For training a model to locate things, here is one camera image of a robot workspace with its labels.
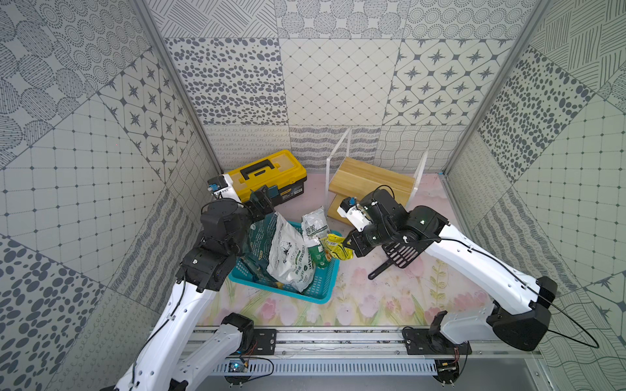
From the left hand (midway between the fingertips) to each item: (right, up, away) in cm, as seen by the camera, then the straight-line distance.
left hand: (250, 187), depth 65 cm
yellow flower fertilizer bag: (+23, -17, +5) cm, 29 cm away
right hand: (+27, -16, +4) cm, 32 cm away
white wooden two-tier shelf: (+29, +4, +27) cm, 40 cm away
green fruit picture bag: (+17, -14, +19) cm, 29 cm away
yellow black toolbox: (+3, +8, +34) cm, 35 cm away
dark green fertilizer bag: (+1, -13, +7) cm, 15 cm away
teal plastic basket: (+19, -36, +20) cm, 45 cm away
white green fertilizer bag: (+10, -23, +13) cm, 28 cm away
